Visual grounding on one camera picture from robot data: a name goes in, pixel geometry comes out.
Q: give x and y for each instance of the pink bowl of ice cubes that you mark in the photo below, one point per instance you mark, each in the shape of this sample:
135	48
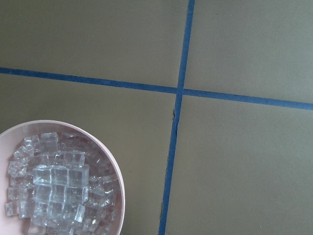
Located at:
57	179

